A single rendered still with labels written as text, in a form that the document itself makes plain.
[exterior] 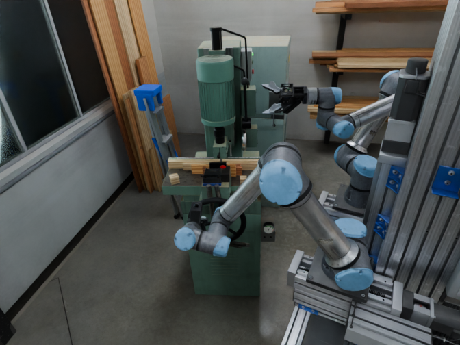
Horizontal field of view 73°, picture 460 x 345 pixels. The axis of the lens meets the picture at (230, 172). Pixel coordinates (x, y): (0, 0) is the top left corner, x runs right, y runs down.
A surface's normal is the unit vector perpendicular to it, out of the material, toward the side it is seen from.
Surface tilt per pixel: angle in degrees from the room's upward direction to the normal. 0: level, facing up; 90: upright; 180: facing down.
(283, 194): 84
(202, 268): 90
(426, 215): 90
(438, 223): 90
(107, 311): 0
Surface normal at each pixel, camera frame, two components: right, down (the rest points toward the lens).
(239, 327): -0.04, -0.85
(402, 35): -0.21, 0.53
